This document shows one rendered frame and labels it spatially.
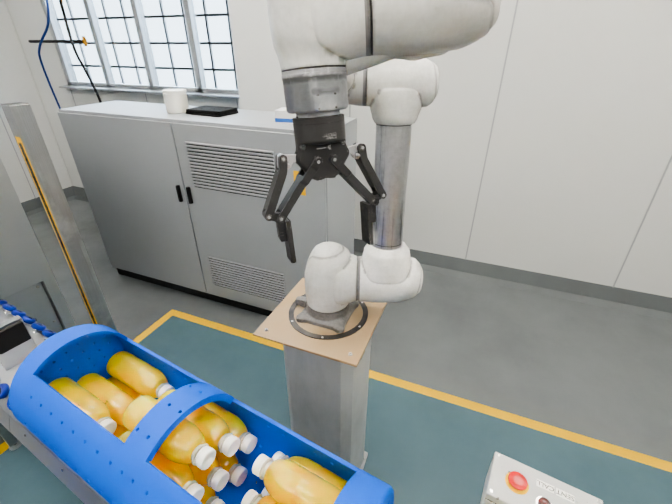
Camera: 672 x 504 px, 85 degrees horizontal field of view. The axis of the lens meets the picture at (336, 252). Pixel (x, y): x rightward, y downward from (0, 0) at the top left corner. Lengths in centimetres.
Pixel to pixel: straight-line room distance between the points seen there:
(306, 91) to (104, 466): 77
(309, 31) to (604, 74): 280
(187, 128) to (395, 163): 175
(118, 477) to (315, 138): 71
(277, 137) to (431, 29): 176
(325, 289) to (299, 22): 86
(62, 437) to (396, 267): 92
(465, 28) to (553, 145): 272
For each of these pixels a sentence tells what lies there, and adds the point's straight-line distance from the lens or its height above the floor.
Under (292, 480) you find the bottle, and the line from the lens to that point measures 81.
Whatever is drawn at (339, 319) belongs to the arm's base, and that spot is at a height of 103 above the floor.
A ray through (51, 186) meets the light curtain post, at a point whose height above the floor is 142.
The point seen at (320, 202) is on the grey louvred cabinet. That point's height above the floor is 104.
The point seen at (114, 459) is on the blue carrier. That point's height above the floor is 119.
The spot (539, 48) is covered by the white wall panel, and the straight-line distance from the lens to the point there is 314.
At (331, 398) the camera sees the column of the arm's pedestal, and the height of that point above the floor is 73.
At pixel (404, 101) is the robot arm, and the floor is 174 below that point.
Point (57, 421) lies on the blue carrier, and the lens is 104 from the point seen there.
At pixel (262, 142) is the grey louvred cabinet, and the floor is 136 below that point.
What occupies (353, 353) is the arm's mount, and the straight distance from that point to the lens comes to 122.
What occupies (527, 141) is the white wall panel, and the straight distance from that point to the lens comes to 321.
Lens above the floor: 187
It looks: 30 degrees down
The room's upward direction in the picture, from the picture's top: straight up
